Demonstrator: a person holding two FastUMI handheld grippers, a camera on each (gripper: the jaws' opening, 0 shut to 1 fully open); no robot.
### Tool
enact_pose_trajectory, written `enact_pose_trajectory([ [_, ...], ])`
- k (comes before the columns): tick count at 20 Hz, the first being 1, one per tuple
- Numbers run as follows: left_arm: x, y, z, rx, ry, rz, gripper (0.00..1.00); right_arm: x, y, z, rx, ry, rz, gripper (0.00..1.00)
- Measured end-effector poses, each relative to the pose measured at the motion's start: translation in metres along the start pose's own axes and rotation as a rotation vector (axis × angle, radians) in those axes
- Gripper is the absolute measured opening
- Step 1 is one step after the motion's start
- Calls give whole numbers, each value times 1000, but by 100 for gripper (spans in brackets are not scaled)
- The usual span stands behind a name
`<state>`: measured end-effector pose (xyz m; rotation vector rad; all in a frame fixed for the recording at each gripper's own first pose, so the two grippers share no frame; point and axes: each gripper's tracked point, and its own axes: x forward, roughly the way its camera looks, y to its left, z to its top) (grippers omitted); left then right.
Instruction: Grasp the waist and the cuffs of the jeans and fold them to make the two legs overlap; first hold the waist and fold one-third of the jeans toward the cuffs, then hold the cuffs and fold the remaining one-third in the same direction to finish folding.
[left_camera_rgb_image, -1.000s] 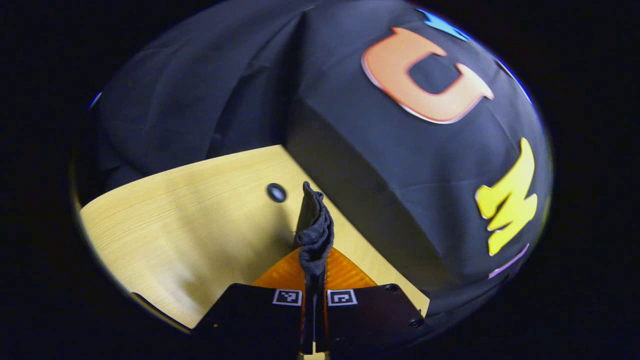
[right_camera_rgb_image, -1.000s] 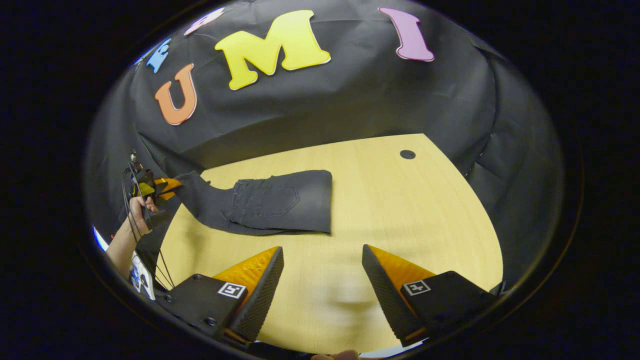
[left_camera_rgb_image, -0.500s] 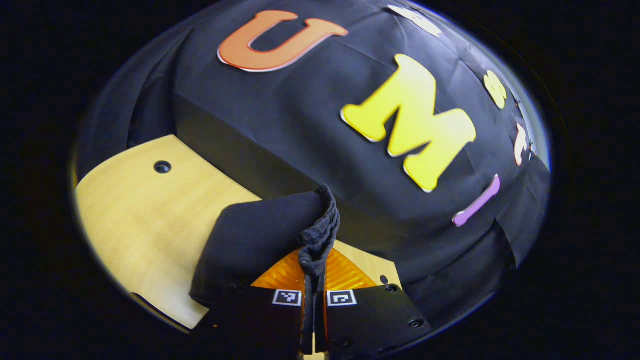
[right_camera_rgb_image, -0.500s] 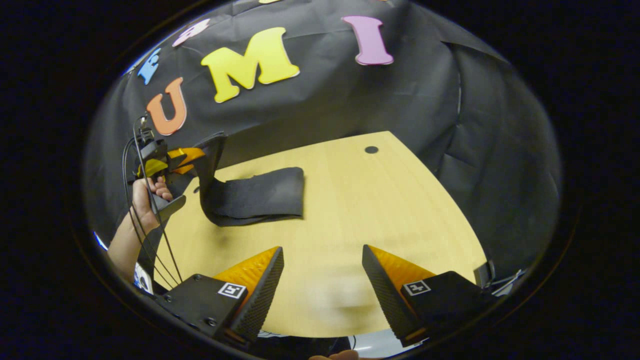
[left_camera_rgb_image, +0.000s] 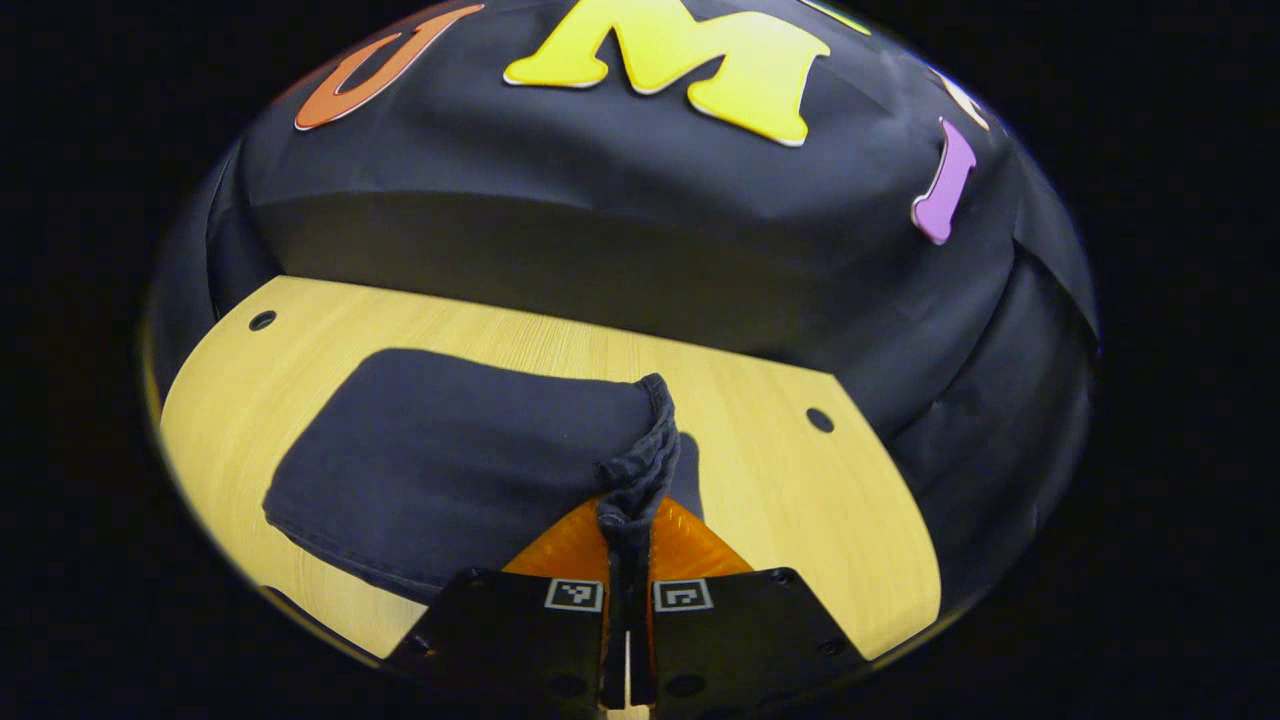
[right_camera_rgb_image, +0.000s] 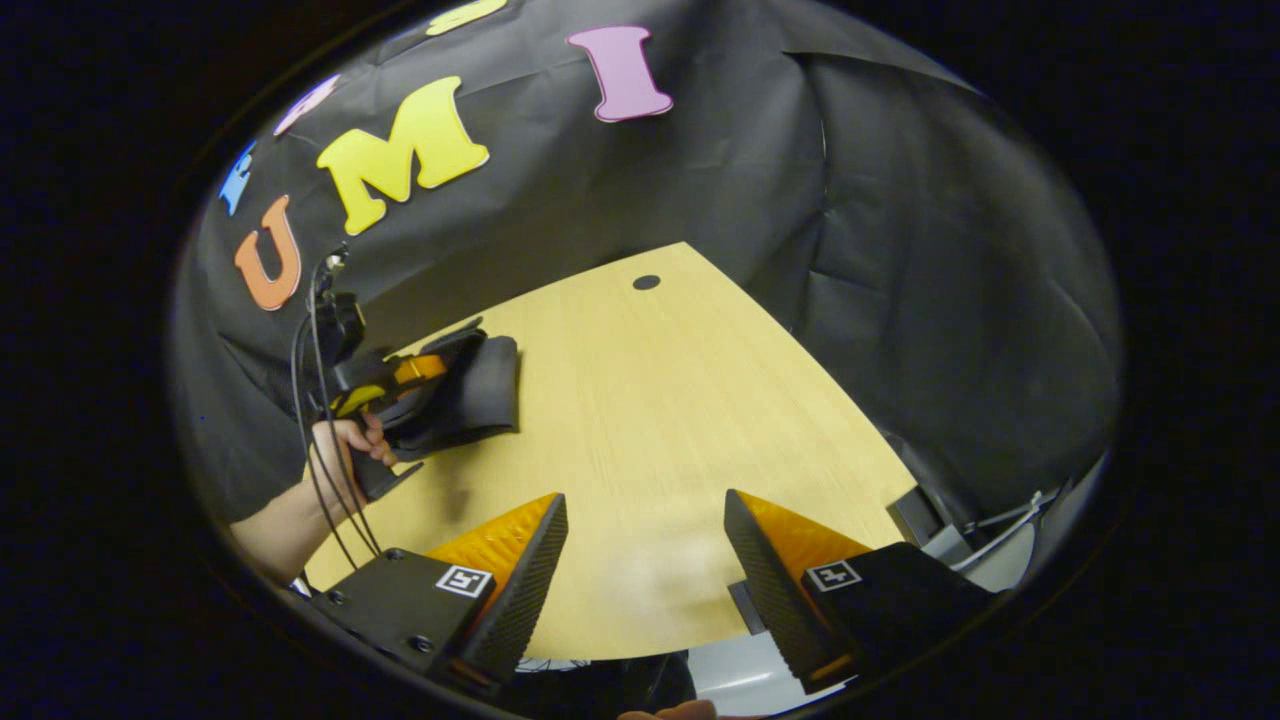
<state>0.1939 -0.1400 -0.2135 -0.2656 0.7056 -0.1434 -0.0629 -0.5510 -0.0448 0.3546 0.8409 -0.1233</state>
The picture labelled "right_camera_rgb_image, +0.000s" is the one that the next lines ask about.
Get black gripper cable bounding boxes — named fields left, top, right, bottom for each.
left=288, top=245, right=386, bottom=573

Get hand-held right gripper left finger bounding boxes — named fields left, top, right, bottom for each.
left=310, top=492, right=569, bottom=692

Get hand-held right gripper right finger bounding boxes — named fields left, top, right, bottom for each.
left=724, top=488, right=1002, bottom=695

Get grey chair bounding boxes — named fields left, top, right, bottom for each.
left=888, top=450, right=1111, bottom=593

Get dark jeans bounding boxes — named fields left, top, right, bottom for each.
left=385, top=320, right=523, bottom=463

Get black backdrop cloth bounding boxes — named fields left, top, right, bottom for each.
left=170, top=0, right=1123, bottom=526

